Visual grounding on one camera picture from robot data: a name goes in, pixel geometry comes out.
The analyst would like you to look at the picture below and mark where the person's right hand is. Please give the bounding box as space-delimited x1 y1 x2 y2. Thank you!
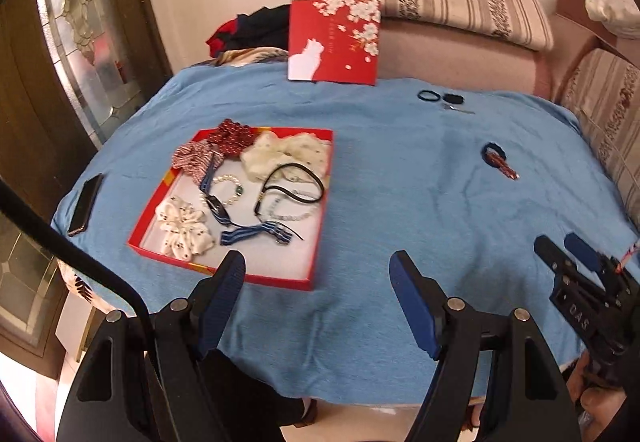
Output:
562 357 633 442

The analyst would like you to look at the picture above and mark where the pink sofa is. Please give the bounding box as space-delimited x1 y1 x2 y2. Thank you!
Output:
377 16 556 97

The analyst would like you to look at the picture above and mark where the cream polka dot scrunchie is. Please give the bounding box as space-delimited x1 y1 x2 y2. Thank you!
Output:
240 131 333 183

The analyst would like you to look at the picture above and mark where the white cherry print scrunchie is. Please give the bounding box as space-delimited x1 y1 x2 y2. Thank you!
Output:
154 198 215 259

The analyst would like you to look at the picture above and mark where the red blue braided cord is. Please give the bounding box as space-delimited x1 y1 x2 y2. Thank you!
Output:
614 242 640 275

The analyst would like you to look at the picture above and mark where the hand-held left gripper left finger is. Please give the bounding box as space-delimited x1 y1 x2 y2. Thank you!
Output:
57 249 247 442

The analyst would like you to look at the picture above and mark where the striped floral armrest cushion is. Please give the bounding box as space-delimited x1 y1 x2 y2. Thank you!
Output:
560 48 640 227

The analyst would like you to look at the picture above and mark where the large black hair tie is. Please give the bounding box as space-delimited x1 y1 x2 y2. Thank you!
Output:
260 163 326 203

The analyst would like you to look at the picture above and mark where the floral fabric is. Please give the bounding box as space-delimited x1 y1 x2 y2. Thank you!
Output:
56 259 113 315

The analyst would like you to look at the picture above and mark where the wooden door with patterned glass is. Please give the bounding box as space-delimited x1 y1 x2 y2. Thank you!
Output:
0 0 173 363

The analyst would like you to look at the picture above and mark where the white cloth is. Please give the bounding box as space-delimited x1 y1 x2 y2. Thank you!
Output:
584 0 640 41

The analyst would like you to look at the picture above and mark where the black smartphone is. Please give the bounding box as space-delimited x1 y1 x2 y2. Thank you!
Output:
66 173 104 237

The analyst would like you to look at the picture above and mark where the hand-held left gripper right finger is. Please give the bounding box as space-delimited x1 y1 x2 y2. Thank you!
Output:
390 250 583 442

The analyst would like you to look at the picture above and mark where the black cable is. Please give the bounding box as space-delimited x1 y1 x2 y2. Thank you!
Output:
0 176 171 442

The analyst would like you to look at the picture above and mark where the blue striped strap watch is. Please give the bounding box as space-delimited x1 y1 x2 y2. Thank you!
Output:
199 157 306 247

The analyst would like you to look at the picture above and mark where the cardboard box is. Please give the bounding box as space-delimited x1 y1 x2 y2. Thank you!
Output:
554 0 640 53

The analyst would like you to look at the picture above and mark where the dark red polka dot scrunchie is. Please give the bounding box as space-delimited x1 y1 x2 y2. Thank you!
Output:
207 119 271 157

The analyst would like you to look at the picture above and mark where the blue cloth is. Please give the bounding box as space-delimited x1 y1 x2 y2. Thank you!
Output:
50 62 640 408

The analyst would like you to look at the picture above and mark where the pale green bead bracelet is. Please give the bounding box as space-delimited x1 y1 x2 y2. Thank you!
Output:
260 199 321 223

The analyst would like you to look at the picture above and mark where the red gift box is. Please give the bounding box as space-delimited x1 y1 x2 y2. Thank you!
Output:
127 127 335 291

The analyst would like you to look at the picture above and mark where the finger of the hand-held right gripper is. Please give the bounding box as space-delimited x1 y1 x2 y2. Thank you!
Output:
534 235 576 275
564 233 608 273

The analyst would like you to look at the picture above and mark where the red bead bracelet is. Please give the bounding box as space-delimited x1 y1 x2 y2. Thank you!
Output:
487 153 521 180

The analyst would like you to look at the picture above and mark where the white pearl bracelet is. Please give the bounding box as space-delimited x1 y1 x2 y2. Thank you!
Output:
200 174 244 207

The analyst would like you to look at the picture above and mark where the red floral box lid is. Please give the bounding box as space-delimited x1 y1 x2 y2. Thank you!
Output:
287 0 382 86

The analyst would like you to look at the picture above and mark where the red plaid scrunchie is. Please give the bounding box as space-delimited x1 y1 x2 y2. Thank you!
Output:
172 139 223 185

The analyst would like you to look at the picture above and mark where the pile of clothes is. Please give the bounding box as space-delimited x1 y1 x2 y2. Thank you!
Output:
206 4 292 68

